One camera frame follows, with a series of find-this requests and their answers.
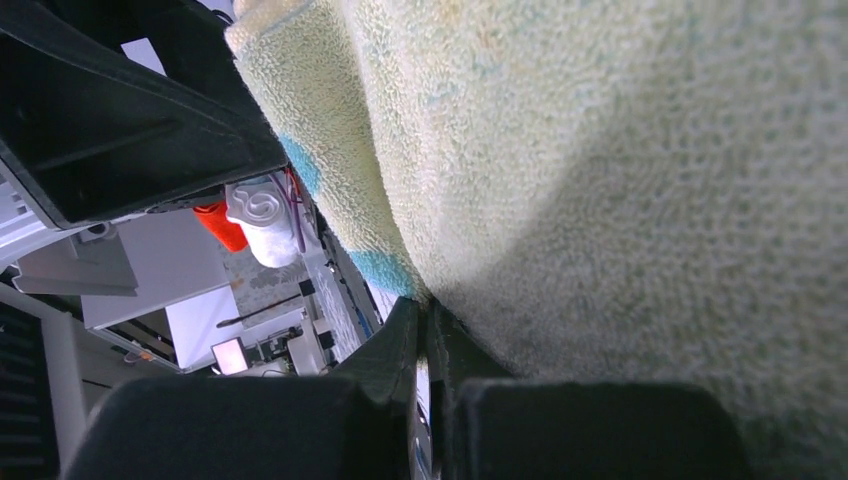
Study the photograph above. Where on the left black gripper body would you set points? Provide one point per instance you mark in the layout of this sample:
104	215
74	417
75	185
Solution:
110	108

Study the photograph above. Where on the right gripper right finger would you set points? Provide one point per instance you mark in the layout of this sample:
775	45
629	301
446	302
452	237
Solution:
489	424

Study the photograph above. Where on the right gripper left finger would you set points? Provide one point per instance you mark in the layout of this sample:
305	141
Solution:
351	423

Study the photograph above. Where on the yellow teal patterned towel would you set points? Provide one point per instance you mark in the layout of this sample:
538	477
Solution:
598	190

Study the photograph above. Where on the orange rolled towel background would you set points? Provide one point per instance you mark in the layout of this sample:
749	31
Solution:
213	217

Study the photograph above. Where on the white rolled towel background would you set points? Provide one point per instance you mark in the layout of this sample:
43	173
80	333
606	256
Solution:
263	215

